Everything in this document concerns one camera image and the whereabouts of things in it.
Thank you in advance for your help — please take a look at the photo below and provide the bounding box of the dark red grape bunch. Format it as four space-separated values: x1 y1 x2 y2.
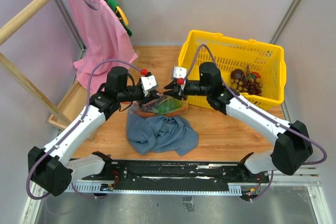
243 78 262 96

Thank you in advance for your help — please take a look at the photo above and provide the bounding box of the colourful small toy fruit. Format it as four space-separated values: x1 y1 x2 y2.
247 72 261 83

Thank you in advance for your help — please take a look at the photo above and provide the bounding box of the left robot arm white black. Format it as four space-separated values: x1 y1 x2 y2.
26 66 158 200

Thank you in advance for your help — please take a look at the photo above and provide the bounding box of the clear zip bag orange seal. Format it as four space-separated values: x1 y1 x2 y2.
129 94 188 118

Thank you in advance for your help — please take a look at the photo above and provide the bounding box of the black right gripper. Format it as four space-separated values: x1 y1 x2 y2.
163 80 211 101

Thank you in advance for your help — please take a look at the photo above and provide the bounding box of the pink t-shirt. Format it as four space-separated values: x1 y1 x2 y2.
68 0 138 89

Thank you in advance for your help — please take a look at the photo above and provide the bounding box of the yellow plastic basket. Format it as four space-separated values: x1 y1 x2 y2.
178 30 287 111

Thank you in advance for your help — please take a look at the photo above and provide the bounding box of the toy watermelon slice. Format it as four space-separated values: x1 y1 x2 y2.
155 97 184 114

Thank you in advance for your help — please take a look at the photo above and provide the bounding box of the yellow green hanger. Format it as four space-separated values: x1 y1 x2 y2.
76 0 133 38

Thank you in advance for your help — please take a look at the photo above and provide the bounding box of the dark purple plum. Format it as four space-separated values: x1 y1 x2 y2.
230 69 245 80

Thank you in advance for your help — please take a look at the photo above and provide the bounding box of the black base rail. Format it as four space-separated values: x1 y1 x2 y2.
83 159 269 194

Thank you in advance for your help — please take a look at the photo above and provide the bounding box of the blue crumpled cloth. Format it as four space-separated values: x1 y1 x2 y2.
126 112 199 156

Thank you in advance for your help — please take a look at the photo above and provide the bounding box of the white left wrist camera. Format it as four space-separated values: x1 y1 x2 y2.
140 75 159 97

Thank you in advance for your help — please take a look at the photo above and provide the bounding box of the dark purple grape bunch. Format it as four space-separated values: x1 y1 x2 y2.
140 100 160 113

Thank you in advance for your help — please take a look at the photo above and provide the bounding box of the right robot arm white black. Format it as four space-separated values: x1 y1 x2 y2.
164 62 313 182

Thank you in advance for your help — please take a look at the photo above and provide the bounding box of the wooden clothes rack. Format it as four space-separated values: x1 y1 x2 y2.
1 0 85 130

